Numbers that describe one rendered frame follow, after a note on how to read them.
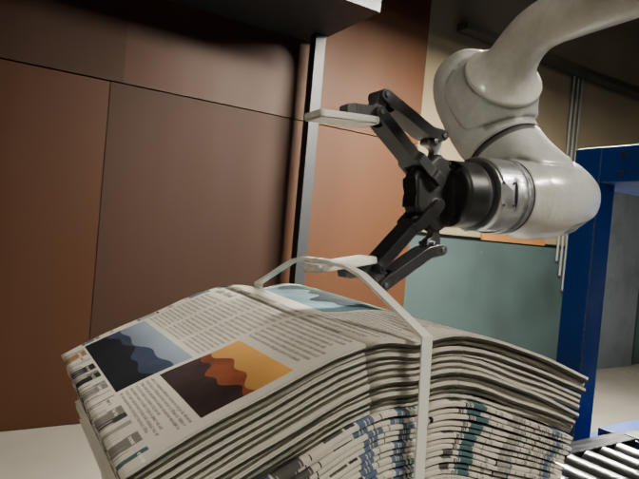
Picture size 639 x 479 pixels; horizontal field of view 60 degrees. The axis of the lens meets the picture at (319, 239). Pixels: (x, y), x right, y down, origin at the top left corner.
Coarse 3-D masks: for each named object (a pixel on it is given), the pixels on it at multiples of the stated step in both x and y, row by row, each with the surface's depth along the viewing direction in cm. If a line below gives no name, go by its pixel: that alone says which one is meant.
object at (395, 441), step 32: (256, 288) 61; (288, 288) 62; (320, 320) 45; (352, 320) 46; (384, 320) 47; (416, 320) 48; (384, 352) 40; (416, 352) 41; (448, 352) 43; (384, 384) 39; (416, 384) 42; (448, 384) 43; (384, 416) 39; (416, 416) 41; (448, 416) 43; (384, 448) 40; (448, 448) 43
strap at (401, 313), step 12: (288, 264) 58; (336, 264) 50; (348, 264) 49; (264, 276) 62; (360, 276) 47; (372, 288) 45; (384, 300) 44; (396, 312) 43; (408, 324) 41; (420, 336) 40
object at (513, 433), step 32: (480, 352) 44; (512, 352) 47; (480, 384) 48; (512, 384) 47; (544, 384) 49; (576, 384) 52; (480, 416) 45; (512, 416) 46; (544, 416) 50; (576, 416) 52; (480, 448) 45; (512, 448) 47; (544, 448) 49
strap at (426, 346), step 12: (432, 336) 40; (420, 348) 40; (420, 360) 40; (420, 372) 40; (420, 384) 40; (420, 396) 40; (420, 408) 40; (420, 420) 40; (420, 432) 40; (420, 444) 41; (420, 456) 41; (420, 468) 41
